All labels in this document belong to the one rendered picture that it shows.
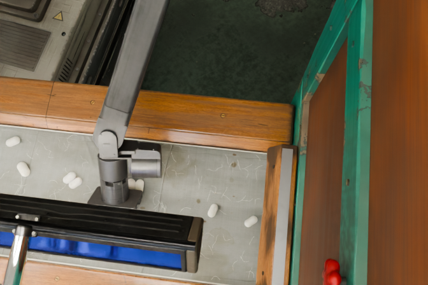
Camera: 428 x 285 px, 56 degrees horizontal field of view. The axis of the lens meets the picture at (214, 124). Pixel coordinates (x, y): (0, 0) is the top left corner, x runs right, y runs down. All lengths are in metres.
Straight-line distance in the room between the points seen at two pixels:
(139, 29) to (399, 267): 0.55
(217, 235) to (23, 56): 0.90
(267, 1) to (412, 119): 1.66
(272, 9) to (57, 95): 1.18
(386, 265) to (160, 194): 0.66
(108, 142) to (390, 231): 0.55
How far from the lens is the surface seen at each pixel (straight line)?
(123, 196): 0.87
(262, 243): 0.86
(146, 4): 0.72
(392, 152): 0.38
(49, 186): 1.03
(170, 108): 0.96
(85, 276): 0.97
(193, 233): 0.58
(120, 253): 0.62
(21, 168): 1.05
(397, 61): 0.39
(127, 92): 0.76
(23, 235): 0.62
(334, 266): 0.43
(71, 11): 1.50
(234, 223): 0.93
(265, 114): 0.95
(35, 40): 1.50
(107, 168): 0.83
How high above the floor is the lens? 1.67
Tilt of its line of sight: 75 degrees down
